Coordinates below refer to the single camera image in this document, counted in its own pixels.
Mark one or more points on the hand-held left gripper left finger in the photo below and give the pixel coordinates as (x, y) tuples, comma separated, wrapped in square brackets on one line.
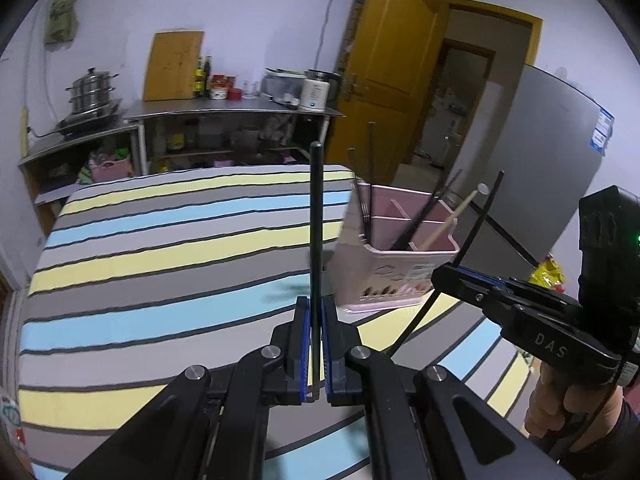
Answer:
[(302, 355)]

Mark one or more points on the light wooden utensil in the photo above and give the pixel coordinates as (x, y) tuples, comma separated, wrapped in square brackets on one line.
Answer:
[(445, 222)]

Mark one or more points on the wall calendar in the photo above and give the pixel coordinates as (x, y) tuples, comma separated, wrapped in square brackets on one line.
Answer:
[(355, 25)]

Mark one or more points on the pink utensil holder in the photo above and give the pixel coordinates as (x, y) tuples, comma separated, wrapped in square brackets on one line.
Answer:
[(380, 270)]

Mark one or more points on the wooden door frame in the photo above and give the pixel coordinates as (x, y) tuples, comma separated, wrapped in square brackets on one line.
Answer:
[(500, 10)]

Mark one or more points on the stainless steel kitchen table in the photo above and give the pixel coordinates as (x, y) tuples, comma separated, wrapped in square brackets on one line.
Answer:
[(210, 105)]

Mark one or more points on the person's right hand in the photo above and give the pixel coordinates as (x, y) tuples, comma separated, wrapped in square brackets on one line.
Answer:
[(542, 400)]

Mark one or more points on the striped tablecloth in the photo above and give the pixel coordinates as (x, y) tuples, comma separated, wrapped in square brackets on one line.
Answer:
[(150, 270)]

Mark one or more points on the white electric kettle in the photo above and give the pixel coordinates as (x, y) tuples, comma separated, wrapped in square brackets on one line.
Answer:
[(315, 95)]

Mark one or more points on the yellow plastic bag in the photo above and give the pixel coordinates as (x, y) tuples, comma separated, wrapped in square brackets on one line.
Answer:
[(547, 275)]

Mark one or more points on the wooden door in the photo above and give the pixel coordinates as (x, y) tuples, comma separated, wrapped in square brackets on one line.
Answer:
[(395, 60)]

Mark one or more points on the wooden cutting board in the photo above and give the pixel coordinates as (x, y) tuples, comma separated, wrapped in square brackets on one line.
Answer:
[(172, 67)]

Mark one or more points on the blue white refrigerator label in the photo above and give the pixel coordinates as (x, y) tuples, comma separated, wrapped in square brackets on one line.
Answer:
[(602, 130)]

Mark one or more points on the pink box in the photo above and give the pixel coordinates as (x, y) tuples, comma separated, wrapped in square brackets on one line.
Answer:
[(222, 162)]

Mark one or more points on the steel steamer pot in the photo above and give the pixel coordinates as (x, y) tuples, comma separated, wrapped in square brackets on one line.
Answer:
[(92, 92)]

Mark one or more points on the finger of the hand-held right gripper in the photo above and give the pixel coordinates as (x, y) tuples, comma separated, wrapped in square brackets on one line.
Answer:
[(465, 285), (525, 290)]

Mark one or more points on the black induction cooker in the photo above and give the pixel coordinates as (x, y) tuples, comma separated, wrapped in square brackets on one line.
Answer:
[(85, 122)]

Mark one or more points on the white label red jar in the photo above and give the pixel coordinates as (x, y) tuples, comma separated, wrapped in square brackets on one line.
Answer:
[(218, 91)]

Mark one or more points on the pink basket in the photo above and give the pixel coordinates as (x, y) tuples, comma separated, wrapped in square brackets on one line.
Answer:
[(110, 170)]

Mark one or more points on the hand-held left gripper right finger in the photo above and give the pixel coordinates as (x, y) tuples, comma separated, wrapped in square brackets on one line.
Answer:
[(327, 355)]

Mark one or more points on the grey kitchen appliance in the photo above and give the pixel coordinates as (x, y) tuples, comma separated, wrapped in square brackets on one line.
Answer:
[(282, 85)]

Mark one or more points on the low wooden cabinet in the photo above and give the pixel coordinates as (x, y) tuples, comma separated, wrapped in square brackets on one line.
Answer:
[(75, 140)]

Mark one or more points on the person's right forearm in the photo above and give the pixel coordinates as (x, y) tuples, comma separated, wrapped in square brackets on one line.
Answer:
[(620, 440)]

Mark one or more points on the dark sauce bottle slim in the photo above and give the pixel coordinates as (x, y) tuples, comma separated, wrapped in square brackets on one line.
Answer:
[(207, 82)]

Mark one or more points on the grey refrigerator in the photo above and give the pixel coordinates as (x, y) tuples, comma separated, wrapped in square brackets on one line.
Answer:
[(550, 135)]

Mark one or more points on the hanging green cloth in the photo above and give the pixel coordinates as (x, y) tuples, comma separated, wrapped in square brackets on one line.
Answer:
[(62, 10)]

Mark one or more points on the yellow oil bottle slim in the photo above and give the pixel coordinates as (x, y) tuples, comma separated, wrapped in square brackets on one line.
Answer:
[(199, 82)]

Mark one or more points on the yellow label dark bottle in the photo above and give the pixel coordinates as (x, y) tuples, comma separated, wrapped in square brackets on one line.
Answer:
[(175, 144)]

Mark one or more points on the clear drinking glass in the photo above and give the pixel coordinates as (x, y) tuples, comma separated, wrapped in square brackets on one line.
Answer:
[(250, 90)]

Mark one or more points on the round white refrigerator magnet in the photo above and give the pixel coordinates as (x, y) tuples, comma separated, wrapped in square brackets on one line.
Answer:
[(482, 188)]

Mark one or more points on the black chopstick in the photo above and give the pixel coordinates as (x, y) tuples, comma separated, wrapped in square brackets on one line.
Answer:
[(412, 227), (430, 207), (316, 220), (480, 220)]

